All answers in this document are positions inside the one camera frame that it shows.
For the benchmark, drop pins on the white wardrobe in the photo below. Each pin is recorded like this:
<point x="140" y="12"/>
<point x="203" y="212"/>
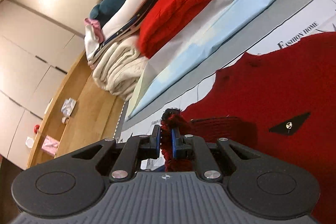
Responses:
<point x="36" y="55"/>

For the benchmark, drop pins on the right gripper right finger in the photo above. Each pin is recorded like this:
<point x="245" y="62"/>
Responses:
<point x="195" y="149"/>

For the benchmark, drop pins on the wooden headboard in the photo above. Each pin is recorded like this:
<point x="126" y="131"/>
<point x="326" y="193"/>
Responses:
<point x="94" y="117"/>

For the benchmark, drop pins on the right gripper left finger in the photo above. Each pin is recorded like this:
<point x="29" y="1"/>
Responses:
<point x="134" y="151"/>

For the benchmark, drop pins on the bright red folded blanket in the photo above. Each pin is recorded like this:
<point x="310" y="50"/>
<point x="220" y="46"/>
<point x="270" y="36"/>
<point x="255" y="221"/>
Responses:
<point x="164" y="21"/>

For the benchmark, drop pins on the tissue pack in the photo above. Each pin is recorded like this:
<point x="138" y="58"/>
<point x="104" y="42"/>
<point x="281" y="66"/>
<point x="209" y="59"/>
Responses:
<point x="68" y="107"/>

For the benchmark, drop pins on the white pink folded garment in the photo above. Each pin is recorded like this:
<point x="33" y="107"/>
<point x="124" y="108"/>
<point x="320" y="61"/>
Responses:
<point x="93" y="38"/>

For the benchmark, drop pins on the white folded duvet navy trim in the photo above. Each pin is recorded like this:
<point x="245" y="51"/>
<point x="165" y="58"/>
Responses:
<point x="124" y="22"/>

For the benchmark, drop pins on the pink box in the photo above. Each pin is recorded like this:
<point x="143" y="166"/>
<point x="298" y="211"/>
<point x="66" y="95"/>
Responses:
<point x="50" y="145"/>

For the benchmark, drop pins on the cream folded quilt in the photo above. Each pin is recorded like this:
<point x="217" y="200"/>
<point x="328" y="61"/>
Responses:
<point x="120" y="68"/>

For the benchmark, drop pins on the dark red knit sweater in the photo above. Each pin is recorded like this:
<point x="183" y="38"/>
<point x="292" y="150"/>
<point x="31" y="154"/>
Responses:
<point x="281" y="104"/>

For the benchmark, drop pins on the printed deer bed sheet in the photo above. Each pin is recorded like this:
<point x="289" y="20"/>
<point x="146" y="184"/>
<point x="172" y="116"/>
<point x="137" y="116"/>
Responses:
<point x="277" y="27"/>

